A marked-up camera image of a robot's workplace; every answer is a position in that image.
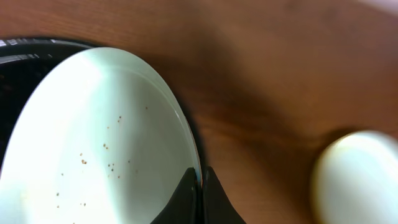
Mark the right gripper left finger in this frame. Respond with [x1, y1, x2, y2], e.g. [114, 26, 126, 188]
[151, 167, 197, 224]

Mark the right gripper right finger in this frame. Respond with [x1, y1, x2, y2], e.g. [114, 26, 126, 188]
[203, 166, 246, 224]

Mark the round black tray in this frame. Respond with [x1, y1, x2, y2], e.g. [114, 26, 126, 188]
[1, 37, 106, 172]

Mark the light blue plate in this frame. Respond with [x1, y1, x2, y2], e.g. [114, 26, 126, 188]
[310, 131, 397, 224]
[1, 47, 201, 223]

